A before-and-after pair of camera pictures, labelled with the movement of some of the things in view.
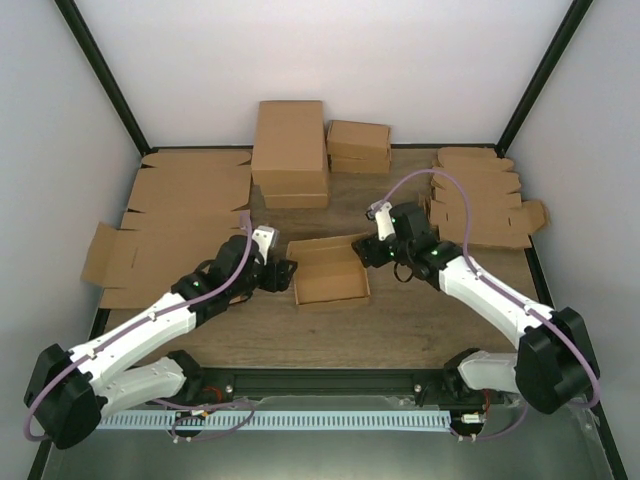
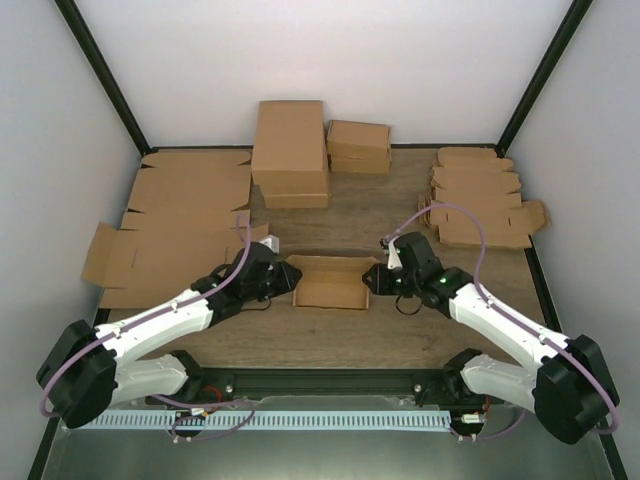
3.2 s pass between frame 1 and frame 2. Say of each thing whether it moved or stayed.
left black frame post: stayed
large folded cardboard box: stayed
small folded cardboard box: stayed
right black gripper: moved
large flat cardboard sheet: stayed
